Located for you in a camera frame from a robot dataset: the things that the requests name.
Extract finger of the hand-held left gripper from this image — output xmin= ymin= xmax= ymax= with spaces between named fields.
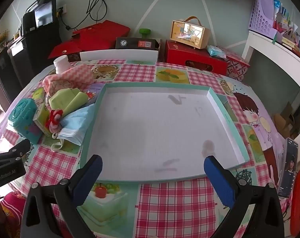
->
xmin=0 ymin=139 xmax=32 ymax=168

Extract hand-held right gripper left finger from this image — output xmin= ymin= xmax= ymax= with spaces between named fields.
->
xmin=20 ymin=154 xmax=103 ymax=238

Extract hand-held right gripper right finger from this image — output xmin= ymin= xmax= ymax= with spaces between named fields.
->
xmin=203 ymin=155 xmax=285 ymax=238

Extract red fluffy hair tie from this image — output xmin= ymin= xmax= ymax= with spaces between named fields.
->
xmin=45 ymin=109 xmax=63 ymax=132

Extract white tray with teal rim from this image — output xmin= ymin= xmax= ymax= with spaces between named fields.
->
xmin=79 ymin=83 xmax=249 ymax=182

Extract pink zigzag fluffy cloth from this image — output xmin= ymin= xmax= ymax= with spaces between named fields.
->
xmin=42 ymin=63 xmax=94 ymax=96

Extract red floral cloth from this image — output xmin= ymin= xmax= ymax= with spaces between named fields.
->
xmin=1 ymin=193 xmax=27 ymax=228

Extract teal plastic container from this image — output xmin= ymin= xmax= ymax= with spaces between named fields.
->
xmin=7 ymin=98 xmax=42 ymax=145

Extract small yellow-green box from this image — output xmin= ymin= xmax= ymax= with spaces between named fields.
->
xmin=33 ymin=103 xmax=54 ymax=137

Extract pink checked printed tablecloth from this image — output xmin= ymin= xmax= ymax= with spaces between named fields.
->
xmin=0 ymin=59 xmax=293 ymax=238

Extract blue face mask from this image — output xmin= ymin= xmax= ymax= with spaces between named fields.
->
xmin=51 ymin=103 xmax=97 ymax=152

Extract black smartphone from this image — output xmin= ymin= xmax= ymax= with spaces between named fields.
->
xmin=277 ymin=137 xmax=299 ymax=198

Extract light green cloth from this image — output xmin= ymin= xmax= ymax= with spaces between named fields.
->
xmin=49 ymin=87 xmax=89 ymax=116

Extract black suitcase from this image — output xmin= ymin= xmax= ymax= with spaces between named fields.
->
xmin=0 ymin=20 xmax=62 ymax=109

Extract cardboard boxes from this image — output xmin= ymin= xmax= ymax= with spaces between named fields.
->
xmin=274 ymin=102 xmax=300 ymax=139

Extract white plastic bottle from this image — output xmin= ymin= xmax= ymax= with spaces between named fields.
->
xmin=53 ymin=55 xmax=71 ymax=75

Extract red gift box lid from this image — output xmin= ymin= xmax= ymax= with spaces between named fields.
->
xmin=49 ymin=40 xmax=82 ymax=59

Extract red patterned box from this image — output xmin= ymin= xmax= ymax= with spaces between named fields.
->
xmin=224 ymin=53 xmax=251 ymax=82

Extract black bag with screen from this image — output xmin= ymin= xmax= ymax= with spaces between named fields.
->
xmin=21 ymin=0 xmax=57 ymax=34

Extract blue wipes pack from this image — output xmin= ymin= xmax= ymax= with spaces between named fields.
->
xmin=206 ymin=45 xmax=227 ymax=59

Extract red cardboard box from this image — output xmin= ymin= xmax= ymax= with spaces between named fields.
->
xmin=164 ymin=40 xmax=228 ymax=75

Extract black box with gauge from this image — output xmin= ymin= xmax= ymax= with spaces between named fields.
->
xmin=115 ymin=37 xmax=161 ymax=50

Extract red gift bag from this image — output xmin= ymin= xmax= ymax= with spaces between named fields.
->
xmin=72 ymin=20 xmax=131 ymax=51

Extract white shelf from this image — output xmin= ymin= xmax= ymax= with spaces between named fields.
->
xmin=242 ymin=30 xmax=300 ymax=142

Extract row of books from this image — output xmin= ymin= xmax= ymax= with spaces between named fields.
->
xmin=272 ymin=0 xmax=300 ymax=62

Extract purple plastic basket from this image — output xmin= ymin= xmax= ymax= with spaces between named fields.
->
xmin=248 ymin=0 xmax=279 ymax=38

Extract yellow wooden box with handle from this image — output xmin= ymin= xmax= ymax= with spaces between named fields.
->
xmin=170 ymin=16 xmax=211 ymax=49

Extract black cable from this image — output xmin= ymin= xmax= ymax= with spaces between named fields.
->
xmin=58 ymin=0 xmax=108 ymax=31

